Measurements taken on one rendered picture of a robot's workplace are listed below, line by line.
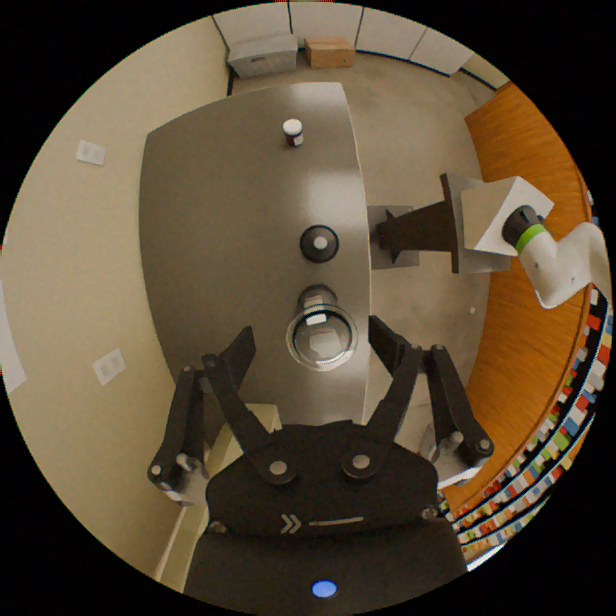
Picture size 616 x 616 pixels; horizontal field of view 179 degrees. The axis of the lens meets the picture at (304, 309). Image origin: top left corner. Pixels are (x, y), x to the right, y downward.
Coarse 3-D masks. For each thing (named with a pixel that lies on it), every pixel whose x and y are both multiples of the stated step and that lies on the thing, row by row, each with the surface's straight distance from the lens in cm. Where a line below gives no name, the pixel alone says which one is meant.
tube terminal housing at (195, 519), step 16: (256, 416) 66; (272, 416) 65; (224, 432) 76; (224, 448) 64; (240, 448) 59; (208, 464) 72; (224, 464) 58; (192, 512) 64; (192, 528) 58; (176, 544) 68; (192, 544) 54; (176, 560) 63; (176, 576) 59
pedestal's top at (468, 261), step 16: (448, 176) 70; (464, 176) 76; (448, 192) 69; (448, 208) 69; (448, 224) 70; (464, 256) 68; (480, 256) 74; (496, 256) 82; (464, 272) 69; (480, 272) 75
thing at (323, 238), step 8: (304, 232) 47; (312, 232) 46; (320, 232) 46; (328, 232) 46; (304, 240) 46; (312, 240) 46; (320, 240) 43; (328, 240) 46; (336, 240) 47; (304, 248) 46; (312, 248) 46; (320, 248) 43; (328, 248) 46; (336, 248) 47; (312, 256) 46; (320, 256) 46; (328, 256) 46
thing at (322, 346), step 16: (320, 288) 46; (304, 304) 36; (336, 304) 35; (304, 320) 28; (336, 320) 43; (352, 320) 29; (288, 336) 29; (304, 336) 38; (320, 336) 41; (336, 336) 38; (352, 336) 30; (304, 352) 33; (320, 352) 35; (336, 352) 33; (352, 352) 31; (320, 368) 32
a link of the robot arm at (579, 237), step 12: (576, 228) 67; (588, 228) 66; (576, 240) 63; (588, 240) 64; (600, 240) 64; (588, 252) 62; (600, 252) 61; (588, 264) 62; (600, 264) 60; (588, 276) 63; (600, 276) 61; (600, 288) 62; (612, 300) 59
